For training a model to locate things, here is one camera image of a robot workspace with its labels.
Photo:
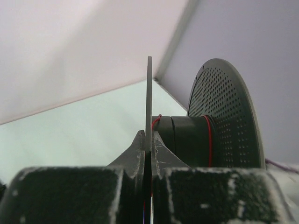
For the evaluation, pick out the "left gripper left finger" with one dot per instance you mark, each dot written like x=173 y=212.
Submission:
x=79 y=195

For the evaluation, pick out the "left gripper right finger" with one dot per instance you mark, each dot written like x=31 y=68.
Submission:
x=185 y=195

